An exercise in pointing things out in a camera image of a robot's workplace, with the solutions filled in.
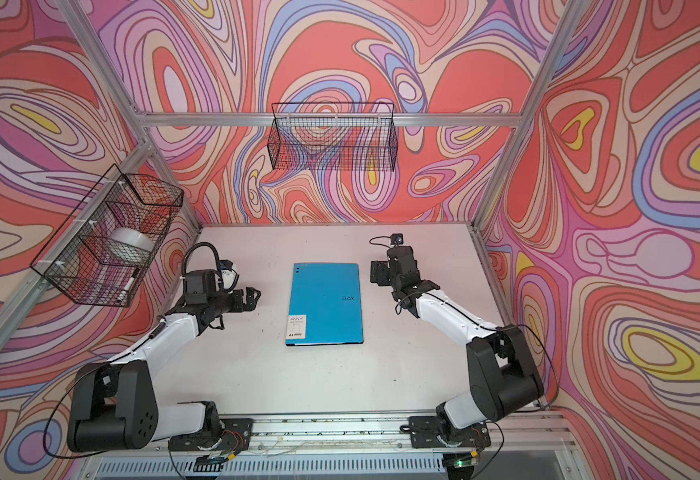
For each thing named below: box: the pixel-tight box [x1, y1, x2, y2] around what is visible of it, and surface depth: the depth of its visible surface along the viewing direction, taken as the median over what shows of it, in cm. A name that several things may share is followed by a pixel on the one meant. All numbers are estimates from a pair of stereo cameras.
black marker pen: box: [117, 268, 140, 302], surface depth 74 cm
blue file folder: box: [285, 263, 364, 347], surface depth 98 cm
